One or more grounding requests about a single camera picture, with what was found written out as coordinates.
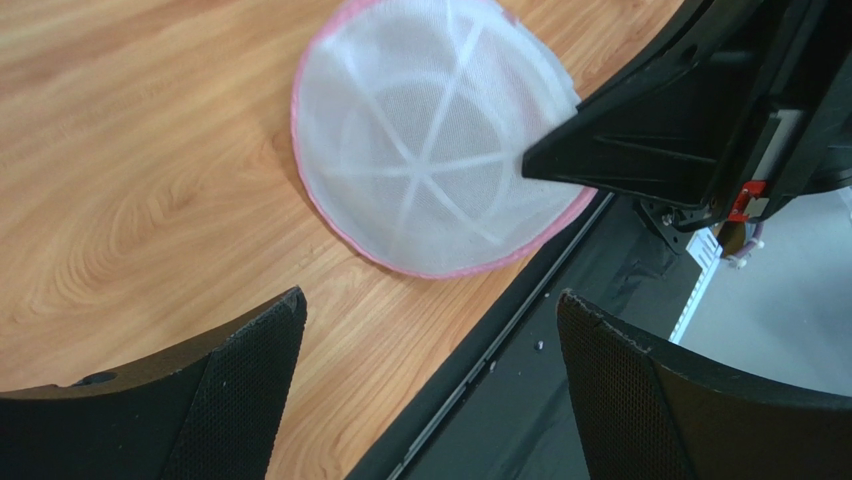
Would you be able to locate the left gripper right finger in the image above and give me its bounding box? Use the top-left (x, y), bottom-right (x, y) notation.
top-left (557, 290), bottom-right (851, 479)

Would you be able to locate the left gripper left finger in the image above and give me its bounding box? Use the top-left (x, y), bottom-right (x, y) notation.
top-left (1, 287), bottom-right (307, 479)

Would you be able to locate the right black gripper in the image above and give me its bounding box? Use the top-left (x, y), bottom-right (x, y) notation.
top-left (522, 1), bottom-right (851, 239)

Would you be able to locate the white mesh laundry bag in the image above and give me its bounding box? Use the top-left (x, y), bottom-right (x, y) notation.
top-left (291, 1), bottom-right (595, 279)

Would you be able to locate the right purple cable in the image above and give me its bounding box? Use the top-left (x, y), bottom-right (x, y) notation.
top-left (726, 219), bottom-right (765, 270)

